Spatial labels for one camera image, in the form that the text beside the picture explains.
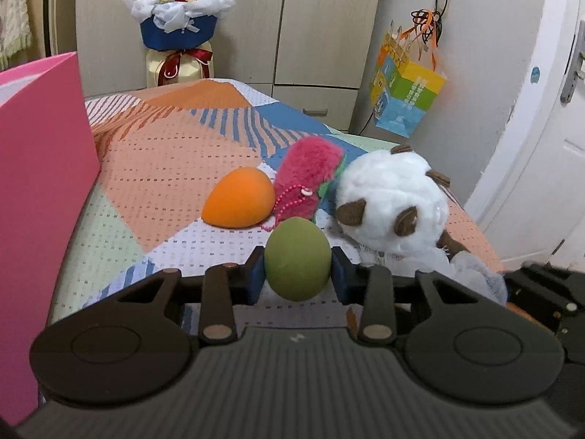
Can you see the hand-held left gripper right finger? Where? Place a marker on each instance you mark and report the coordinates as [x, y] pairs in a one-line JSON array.
[[345, 280]]

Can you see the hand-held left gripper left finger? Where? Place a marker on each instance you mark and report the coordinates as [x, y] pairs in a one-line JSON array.
[[253, 280]]

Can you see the green egg sponge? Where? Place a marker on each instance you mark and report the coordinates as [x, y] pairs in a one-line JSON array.
[[297, 260]]

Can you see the orange egg sponge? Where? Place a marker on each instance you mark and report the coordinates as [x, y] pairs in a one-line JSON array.
[[240, 199]]

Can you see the white panda plush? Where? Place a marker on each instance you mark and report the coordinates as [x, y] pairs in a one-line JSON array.
[[388, 196]]

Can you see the pink strawberry plush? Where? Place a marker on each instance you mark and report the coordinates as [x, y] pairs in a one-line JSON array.
[[306, 169]]

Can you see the pink cardboard box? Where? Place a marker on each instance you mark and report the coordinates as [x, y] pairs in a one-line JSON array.
[[41, 192]]

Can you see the patchwork blanket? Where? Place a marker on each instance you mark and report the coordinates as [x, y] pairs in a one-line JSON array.
[[173, 160]]

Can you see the white door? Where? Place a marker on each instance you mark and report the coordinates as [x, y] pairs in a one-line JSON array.
[[539, 146]]

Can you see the colourful paper gift bag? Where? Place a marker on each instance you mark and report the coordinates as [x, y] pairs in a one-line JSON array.
[[406, 91]]

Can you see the blue round sticker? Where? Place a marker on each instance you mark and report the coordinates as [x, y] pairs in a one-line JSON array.
[[535, 74]]

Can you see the flower bouquet blue wrap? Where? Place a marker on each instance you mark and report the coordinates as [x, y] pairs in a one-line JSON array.
[[178, 9]]

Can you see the black metal clothes rack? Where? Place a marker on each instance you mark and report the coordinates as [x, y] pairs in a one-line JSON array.
[[50, 9]]

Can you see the black wall hook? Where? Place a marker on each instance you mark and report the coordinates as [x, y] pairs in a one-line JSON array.
[[441, 4]]

